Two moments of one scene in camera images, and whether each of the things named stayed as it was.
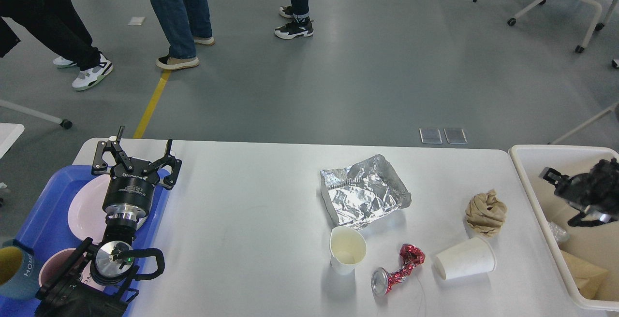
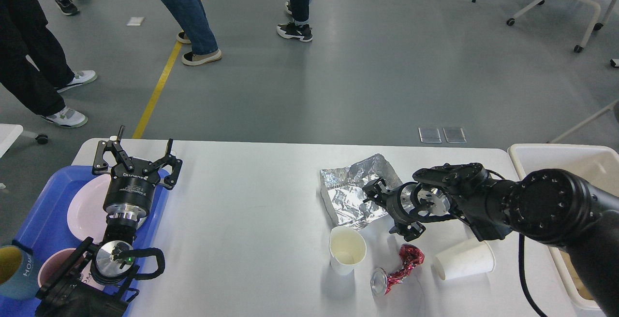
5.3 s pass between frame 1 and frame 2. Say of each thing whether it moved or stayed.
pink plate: stayed
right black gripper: moved
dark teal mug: stayed
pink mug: stayed
